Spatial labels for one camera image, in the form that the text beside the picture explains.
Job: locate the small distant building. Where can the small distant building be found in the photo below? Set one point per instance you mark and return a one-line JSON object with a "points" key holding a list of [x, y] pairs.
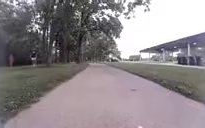
{"points": [[134, 57]]}

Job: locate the grey asphalt path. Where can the grey asphalt path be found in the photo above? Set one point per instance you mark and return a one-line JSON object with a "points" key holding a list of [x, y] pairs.
{"points": [[103, 100]]}

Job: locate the row of trees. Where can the row of trees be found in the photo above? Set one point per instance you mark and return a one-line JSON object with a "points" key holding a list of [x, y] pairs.
{"points": [[66, 30]]}

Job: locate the grass verge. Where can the grass verge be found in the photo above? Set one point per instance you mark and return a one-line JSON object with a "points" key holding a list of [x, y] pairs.
{"points": [[170, 75]]}

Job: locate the grey road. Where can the grey road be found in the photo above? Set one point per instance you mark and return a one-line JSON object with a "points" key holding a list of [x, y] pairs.
{"points": [[176, 64]]}

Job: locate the grass strip with leaves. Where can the grass strip with leaves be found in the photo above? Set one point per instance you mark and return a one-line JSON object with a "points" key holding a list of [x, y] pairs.
{"points": [[20, 83]]}

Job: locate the open-sided shelter building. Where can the open-sided shelter building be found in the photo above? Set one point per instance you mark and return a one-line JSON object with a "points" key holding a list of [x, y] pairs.
{"points": [[186, 45]]}

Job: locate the group of dark bins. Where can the group of dark bins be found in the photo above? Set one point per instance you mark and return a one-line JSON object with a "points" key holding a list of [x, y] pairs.
{"points": [[189, 60]]}

